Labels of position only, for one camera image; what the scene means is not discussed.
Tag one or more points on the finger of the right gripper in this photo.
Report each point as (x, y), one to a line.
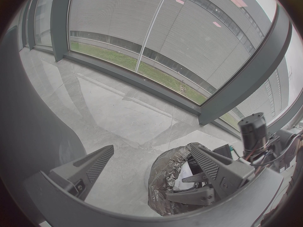
(193, 178)
(191, 195)

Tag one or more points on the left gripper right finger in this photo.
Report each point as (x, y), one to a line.
(220, 171)

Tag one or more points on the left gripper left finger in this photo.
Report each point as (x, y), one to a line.
(92, 167)

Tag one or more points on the black plastic bag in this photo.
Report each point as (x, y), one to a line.
(163, 169)

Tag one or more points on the white trash bin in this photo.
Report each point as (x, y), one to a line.
(188, 174)

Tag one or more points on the window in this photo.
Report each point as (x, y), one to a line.
(165, 32)

